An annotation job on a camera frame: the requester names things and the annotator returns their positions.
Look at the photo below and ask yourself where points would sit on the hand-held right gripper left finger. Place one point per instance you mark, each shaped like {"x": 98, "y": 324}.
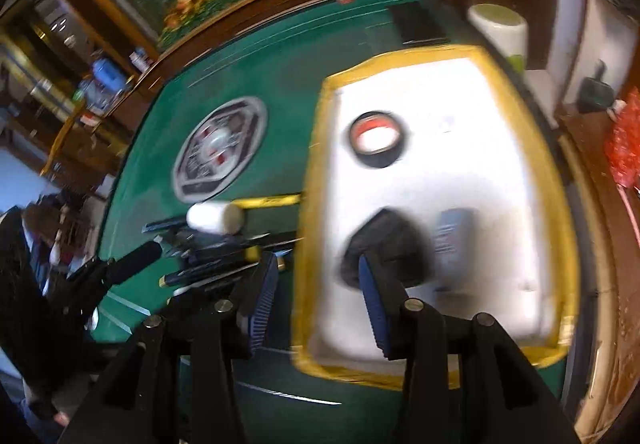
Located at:
{"x": 262, "y": 309}

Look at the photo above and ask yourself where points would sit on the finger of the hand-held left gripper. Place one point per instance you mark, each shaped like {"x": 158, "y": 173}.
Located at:
{"x": 120, "y": 266}

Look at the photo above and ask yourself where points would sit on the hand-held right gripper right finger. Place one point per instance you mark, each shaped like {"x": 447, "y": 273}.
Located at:
{"x": 375, "y": 309}

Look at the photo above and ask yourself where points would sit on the pile of pens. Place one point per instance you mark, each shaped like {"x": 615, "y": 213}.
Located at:
{"x": 215, "y": 271}

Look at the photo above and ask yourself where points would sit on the yellow rimmed white tray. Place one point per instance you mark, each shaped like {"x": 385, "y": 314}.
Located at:
{"x": 475, "y": 164}

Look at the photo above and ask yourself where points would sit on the black bulky object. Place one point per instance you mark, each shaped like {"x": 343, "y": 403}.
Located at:
{"x": 395, "y": 234}

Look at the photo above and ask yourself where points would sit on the white head rubber mallet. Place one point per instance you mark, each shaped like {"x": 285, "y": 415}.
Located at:
{"x": 215, "y": 218}

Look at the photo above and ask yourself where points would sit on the small grey blue box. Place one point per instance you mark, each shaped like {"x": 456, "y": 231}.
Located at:
{"x": 454, "y": 230}

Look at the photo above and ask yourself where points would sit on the black tape roll red core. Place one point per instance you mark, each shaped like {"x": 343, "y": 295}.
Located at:
{"x": 380, "y": 161}

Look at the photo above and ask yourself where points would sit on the round table control panel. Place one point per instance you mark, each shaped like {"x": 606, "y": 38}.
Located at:
{"x": 220, "y": 149}

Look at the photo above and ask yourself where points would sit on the blue plastic container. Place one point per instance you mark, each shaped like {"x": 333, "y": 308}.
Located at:
{"x": 106, "y": 74}

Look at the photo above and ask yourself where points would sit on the red plastic bag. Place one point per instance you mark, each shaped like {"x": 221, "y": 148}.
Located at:
{"x": 625, "y": 144}

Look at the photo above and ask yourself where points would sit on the white plastic container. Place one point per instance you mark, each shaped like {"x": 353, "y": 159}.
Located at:
{"x": 500, "y": 31}

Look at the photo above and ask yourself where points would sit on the black dustpan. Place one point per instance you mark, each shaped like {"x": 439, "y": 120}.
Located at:
{"x": 595, "y": 91}

